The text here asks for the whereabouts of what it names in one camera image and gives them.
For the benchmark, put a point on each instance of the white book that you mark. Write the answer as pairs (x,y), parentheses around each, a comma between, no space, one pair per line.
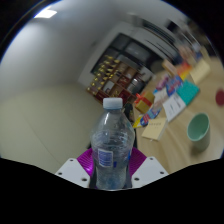
(174,106)

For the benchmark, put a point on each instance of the colourful blue book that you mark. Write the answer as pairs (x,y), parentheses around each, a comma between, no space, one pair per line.
(151,114)
(174,86)

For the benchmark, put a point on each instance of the yellow gift box red ribbon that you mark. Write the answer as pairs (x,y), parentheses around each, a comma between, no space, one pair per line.
(144,103)

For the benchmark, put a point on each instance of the flat round red coaster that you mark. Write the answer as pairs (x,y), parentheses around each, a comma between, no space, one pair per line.
(220,97)

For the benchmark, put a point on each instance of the small orange box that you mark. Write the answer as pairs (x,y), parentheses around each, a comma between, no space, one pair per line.
(169,67)

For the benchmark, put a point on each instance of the dark glass door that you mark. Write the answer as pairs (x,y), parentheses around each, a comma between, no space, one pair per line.
(140,50)

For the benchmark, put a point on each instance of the clear plastic water bottle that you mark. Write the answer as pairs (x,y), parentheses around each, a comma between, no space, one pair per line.
(111,150)

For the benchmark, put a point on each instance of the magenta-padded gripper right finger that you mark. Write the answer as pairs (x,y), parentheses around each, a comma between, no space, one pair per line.
(146,171)

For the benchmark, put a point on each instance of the beige book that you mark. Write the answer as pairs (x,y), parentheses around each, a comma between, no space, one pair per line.
(155,128)
(200,71)

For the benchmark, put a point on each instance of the ceiling light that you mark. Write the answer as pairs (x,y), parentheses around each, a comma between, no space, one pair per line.
(45,13)

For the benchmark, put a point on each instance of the red orange book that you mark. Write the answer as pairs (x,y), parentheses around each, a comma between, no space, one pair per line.
(184,69)

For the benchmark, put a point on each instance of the teal book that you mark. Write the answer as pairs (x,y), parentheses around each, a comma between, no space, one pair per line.
(187,92)

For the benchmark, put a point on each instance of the wooden shelf unit with trophies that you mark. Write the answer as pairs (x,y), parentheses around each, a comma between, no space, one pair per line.
(113,81)

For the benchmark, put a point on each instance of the pale green cup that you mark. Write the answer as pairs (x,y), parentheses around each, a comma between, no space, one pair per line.
(199,133)

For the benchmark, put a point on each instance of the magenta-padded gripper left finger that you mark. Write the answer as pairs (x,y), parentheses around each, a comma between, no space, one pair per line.
(75,170)

